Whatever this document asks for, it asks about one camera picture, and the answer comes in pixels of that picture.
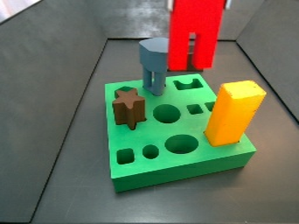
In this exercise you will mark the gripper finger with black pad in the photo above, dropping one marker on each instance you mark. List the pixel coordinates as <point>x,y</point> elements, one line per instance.
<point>170,5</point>

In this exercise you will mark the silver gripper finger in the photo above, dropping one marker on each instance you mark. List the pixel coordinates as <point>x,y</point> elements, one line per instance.
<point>228,4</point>

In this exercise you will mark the red double-square block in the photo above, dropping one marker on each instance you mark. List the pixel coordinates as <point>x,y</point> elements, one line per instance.
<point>194,17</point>

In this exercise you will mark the blue-grey double-round block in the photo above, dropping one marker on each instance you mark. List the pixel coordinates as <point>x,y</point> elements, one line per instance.
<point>152,52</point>

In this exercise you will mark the yellow rectangular block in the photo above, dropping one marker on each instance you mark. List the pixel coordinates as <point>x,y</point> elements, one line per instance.
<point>239,99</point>

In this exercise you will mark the brown star block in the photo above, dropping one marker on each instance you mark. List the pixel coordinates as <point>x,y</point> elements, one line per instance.
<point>128,107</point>

